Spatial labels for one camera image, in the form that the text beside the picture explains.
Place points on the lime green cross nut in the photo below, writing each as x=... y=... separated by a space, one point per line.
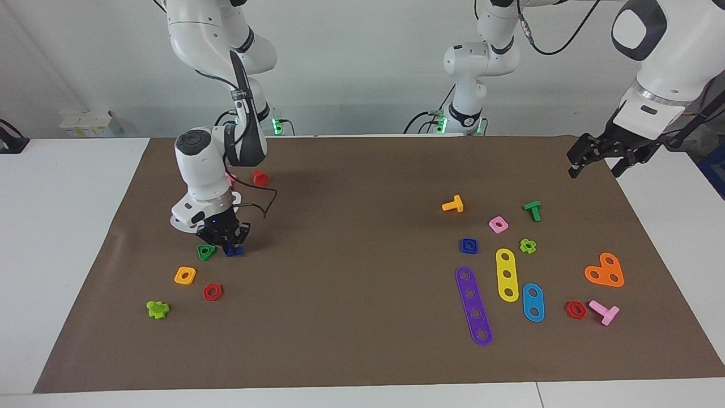
x=532 y=247

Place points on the orange heart-shaped plastic plate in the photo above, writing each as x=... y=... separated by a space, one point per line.
x=604 y=271

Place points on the brown paper mat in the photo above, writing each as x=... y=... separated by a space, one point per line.
x=340 y=340

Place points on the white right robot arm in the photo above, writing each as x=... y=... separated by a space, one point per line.
x=198 y=164

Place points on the pink plastic screw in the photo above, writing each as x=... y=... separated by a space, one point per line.
x=609 y=314
x=230 y=180

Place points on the black camera stand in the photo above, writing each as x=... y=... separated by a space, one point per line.
x=675 y=141

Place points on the orange square plastic nut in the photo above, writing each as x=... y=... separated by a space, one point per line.
x=178 y=280

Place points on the blue triangular toy nut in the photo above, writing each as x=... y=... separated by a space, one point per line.
x=232 y=252

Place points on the blue crate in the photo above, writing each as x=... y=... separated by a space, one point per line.
x=715 y=164

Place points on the red plastic screw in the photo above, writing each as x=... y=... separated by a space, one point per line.
x=260 y=179

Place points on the yellow three-hole plastic strip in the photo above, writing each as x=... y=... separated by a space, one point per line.
x=507 y=265

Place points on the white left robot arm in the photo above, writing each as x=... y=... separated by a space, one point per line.
x=470 y=62

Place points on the orange plastic screw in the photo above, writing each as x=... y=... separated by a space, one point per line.
x=457 y=204

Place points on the pink square plastic nut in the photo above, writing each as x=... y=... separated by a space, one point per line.
x=491 y=222

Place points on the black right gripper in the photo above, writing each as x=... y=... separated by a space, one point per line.
x=221 y=225

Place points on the white curved five-hole plate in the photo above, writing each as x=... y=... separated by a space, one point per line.
x=184 y=228

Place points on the green triangular plastic nut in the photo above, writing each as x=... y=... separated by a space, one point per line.
x=206 y=258

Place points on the dark green plastic screw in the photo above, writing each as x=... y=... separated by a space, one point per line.
x=532 y=207

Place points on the blue two-hole plastic strip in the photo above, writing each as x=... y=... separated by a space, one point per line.
x=533 y=302

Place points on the red hexagonal plastic nut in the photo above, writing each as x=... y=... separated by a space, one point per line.
x=568 y=310
x=206 y=292

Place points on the purple four-hole plastic strip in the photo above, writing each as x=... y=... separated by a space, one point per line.
x=472 y=304

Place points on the lime green cross-head screw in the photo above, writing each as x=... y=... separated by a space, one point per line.
x=157 y=310

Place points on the black table clamp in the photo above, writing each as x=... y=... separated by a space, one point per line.
x=11 y=144

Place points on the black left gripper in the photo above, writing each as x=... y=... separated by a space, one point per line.
x=626 y=141

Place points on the blue square plastic nut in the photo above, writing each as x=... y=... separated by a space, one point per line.
x=464 y=250

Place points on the white small boxes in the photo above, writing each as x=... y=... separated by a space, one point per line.
x=85 y=122

